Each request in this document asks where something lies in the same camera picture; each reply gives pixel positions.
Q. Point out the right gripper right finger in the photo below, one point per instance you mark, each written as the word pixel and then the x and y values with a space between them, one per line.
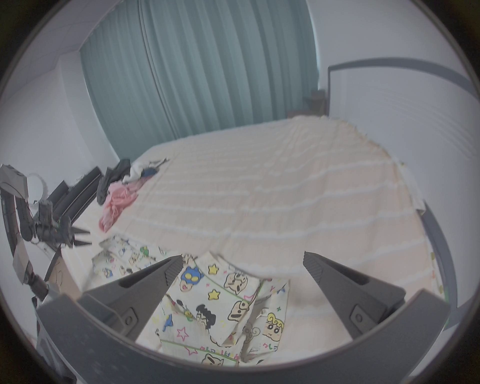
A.
pixel 356 300

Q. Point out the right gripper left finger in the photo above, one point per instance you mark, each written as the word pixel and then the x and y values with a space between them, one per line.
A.
pixel 127 300

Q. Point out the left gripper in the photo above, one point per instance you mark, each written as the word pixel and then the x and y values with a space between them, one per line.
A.
pixel 52 232

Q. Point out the white printed pyjama top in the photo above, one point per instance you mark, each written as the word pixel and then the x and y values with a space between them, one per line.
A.
pixel 210 300

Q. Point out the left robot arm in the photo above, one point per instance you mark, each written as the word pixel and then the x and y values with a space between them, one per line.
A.
pixel 13 180

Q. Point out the pile of clothes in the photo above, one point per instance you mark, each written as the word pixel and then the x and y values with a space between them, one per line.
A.
pixel 112 176

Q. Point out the pink garment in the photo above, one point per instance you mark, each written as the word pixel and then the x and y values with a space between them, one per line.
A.
pixel 120 198

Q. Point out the white knitted garment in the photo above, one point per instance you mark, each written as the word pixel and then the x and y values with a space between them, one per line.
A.
pixel 135 173

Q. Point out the dark blue garment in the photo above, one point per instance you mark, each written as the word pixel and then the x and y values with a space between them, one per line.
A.
pixel 150 172

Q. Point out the bed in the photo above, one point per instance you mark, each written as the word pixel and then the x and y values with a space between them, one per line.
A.
pixel 281 180

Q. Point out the blue-green curtain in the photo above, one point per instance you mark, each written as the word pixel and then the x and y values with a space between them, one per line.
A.
pixel 232 60
pixel 120 82

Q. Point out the grey bedside table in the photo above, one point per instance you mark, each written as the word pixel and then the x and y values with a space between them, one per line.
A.
pixel 315 103

